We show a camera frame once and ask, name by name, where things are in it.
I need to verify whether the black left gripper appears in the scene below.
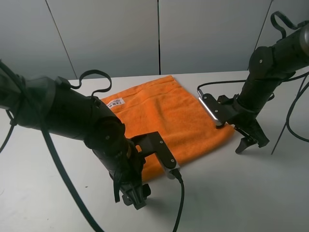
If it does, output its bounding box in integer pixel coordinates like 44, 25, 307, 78
110, 142, 151, 209

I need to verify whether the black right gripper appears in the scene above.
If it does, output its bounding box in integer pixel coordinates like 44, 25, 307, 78
218, 94, 269, 154

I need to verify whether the orange microfiber towel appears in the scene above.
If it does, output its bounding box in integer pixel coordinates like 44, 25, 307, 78
102, 75, 234, 165

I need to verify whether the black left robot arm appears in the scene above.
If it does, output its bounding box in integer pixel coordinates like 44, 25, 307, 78
0, 64, 151, 209

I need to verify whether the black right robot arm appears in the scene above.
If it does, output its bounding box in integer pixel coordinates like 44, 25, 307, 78
218, 11, 309, 154

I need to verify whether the black left camera cable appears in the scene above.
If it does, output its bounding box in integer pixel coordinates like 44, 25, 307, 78
166, 169, 186, 232

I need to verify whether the black camera cable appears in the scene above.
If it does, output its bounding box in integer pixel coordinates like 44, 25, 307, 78
197, 72, 309, 94
166, 169, 186, 232

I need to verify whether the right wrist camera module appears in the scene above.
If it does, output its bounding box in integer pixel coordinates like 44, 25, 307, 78
197, 90, 225, 129

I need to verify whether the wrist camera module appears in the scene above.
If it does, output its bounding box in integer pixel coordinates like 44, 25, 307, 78
131, 131, 183, 183
197, 90, 225, 129

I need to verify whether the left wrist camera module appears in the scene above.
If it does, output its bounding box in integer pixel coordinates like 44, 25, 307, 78
131, 131, 183, 183

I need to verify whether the black right camera cable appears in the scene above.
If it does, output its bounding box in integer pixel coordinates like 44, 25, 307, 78
197, 72, 309, 94

